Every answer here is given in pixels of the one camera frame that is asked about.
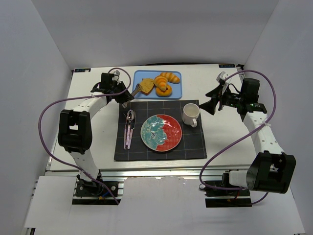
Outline right blue table label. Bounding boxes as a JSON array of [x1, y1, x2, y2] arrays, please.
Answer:
[[219, 64, 236, 68]]

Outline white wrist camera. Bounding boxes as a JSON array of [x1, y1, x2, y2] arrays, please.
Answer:
[[113, 70, 120, 81], [216, 71, 228, 84]]

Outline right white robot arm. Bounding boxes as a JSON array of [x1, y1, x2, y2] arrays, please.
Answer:
[[200, 78, 296, 194]]

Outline dark checked placemat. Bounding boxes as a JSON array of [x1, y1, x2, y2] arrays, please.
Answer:
[[114, 100, 207, 162]]

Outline metal spoon pink handle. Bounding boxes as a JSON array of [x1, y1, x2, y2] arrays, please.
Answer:
[[124, 109, 135, 149]]

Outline blue plastic tray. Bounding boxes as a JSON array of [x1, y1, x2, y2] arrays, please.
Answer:
[[132, 70, 182, 100]]

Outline red teal floral plate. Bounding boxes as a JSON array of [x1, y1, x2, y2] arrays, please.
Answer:
[[140, 115, 182, 152]]

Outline aluminium table frame rail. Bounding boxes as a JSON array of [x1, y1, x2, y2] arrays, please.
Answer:
[[36, 166, 252, 182]]

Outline brown bread slice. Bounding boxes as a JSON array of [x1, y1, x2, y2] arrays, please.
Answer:
[[140, 78, 155, 95]]

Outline striped croissant roll front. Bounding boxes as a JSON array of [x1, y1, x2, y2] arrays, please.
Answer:
[[154, 75, 168, 91]]

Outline blue table label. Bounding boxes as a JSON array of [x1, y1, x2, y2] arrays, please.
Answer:
[[74, 68, 91, 73], [219, 64, 236, 68]]

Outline striped croissant roll back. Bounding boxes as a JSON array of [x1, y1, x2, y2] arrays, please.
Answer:
[[160, 72, 180, 84]]

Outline metal knife pink handle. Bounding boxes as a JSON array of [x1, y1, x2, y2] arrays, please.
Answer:
[[127, 111, 136, 149]]

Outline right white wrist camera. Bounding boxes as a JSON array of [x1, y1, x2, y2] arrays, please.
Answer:
[[216, 71, 228, 84]]

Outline metal tongs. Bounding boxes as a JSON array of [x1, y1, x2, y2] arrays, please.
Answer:
[[122, 83, 142, 108]]

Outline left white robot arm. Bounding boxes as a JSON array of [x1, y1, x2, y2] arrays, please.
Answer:
[[58, 71, 134, 181]]

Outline white ceramic mug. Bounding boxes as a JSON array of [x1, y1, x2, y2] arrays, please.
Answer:
[[182, 103, 200, 128]]

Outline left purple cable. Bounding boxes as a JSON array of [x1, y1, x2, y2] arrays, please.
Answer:
[[38, 67, 132, 204]]

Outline left blue table label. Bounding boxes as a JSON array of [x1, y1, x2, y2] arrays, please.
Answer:
[[74, 68, 91, 73]]

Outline orange ring donut bread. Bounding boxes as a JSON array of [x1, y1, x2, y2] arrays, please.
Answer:
[[156, 85, 173, 97]]

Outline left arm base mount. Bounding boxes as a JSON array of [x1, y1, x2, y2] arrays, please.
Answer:
[[72, 175, 123, 206]]

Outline striped croissant roll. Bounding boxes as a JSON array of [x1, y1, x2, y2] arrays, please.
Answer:
[[160, 72, 180, 84], [154, 75, 168, 91]]

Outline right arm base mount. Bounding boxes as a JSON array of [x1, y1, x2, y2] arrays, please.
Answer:
[[199, 184, 252, 208]]

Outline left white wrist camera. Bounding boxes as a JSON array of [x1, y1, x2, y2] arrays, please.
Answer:
[[113, 70, 120, 81]]

